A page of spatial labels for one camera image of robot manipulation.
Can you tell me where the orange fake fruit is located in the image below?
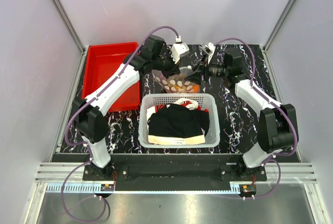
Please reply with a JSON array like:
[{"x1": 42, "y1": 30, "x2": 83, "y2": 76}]
[{"x1": 189, "y1": 84, "x2": 200, "y2": 93}]

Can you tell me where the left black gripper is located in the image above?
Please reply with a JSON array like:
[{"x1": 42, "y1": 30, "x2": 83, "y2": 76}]
[{"x1": 152, "y1": 48, "x2": 182, "y2": 80}]

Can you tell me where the clear zip top bag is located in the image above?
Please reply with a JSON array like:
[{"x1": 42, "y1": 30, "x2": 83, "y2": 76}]
[{"x1": 151, "y1": 66, "x2": 200, "y2": 93}]

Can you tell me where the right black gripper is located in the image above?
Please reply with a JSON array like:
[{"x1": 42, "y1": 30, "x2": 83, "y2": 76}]
[{"x1": 184, "y1": 54, "x2": 228, "y2": 86}]

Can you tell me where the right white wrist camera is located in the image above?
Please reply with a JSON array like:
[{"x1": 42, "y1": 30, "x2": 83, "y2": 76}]
[{"x1": 202, "y1": 42, "x2": 216, "y2": 64}]

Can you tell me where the red white cloth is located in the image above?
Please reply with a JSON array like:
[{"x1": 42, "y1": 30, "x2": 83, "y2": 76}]
[{"x1": 149, "y1": 98, "x2": 209, "y2": 113}]

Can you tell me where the white perforated plastic basket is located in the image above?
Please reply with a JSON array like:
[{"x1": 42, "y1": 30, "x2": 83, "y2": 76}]
[{"x1": 138, "y1": 93, "x2": 220, "y2": 148}]

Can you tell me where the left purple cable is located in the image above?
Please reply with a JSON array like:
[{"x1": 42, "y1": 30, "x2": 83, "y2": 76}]
[{"x1": 60, "y1": 26, "x2": 183, "y2": 221}]

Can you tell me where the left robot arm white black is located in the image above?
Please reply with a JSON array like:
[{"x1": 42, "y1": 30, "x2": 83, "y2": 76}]
[{"x1": 71, "y1": 35, "x2": 189, "y2": 180}]

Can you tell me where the red plastic bin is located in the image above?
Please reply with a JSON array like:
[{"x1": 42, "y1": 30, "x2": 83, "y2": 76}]
[{"x1": 81, "y1": 42, "x2": 140, "y2": 113}]

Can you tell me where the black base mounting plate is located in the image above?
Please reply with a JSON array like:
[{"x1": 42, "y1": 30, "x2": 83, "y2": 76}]
[{"x1": 83, "y1": 154, "x2": 267, "y2": 192}]

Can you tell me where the beige cloth with label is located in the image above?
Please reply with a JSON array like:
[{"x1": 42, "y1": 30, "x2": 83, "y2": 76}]
[{"x1": 148, "y1": 135, "x2": 206, "y2": 145}]

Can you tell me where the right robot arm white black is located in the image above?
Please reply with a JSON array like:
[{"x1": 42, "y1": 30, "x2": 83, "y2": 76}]
[{"x1": 193, "y1": 42, "x2": 298, "y2": 181}]

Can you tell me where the black cloth in basket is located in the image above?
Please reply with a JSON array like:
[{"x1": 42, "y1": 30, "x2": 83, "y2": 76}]
[{"x1": 147, "y1": 104, "x2": 209, "y2": 139}]

